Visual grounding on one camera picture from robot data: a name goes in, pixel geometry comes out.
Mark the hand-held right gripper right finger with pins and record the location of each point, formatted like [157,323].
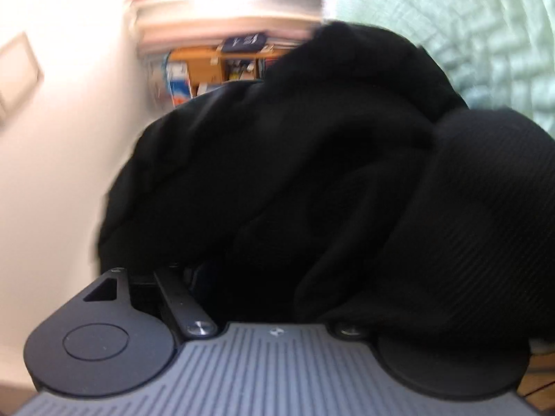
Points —
[349,330]

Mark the navy hanging bag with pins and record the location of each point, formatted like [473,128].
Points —
[243,42]

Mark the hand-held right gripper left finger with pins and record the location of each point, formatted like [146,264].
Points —
[177,299]

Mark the wooden bookshelf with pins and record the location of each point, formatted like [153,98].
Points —
[203,67]

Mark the green bee-print quilt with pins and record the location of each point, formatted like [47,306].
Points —
[477,30]

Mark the pink curtain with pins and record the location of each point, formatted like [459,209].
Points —
[217,26]

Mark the black pants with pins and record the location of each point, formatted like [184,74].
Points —
[303,160]

